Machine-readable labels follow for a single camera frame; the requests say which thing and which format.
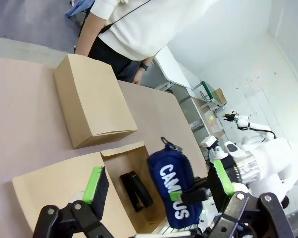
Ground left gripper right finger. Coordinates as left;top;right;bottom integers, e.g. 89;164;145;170
207;159;296;238

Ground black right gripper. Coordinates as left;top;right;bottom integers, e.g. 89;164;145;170
171;155;238;205

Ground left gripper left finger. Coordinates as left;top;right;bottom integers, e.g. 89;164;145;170
33;165;111;238

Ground navy Campus pencil case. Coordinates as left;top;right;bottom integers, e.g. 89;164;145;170
147;136;205;229

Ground black stapler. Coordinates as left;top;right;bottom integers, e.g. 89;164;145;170
119;171;154;212

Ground person right forearm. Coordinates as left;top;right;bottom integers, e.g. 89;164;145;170
75;11;108;57

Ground person left forearm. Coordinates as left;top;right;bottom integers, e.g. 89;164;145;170
139;56;155;68

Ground brown cardboard box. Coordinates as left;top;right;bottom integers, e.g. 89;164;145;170
54;54;139;150
12;141;165;238

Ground small distant cardboard box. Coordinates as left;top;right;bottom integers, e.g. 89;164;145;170
210;88;228;105

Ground person left hand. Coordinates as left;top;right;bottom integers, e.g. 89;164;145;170
133;69;144;85

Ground white table top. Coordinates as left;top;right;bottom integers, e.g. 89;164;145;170
153;45;192;89

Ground person dark trousers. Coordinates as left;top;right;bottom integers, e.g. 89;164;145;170
87;36;143;83

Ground person torso white sweater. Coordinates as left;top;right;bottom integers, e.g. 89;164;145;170
89;0;221;61

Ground blue cloth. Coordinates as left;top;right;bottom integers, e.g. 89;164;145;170
64;0;95;18

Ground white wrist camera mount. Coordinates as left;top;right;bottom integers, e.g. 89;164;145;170
200;135;227;160

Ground green frame cart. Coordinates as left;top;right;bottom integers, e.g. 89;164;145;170
190;80;225;110

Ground thin black hanging cable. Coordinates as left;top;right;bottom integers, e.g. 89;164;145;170
100;0;152;34

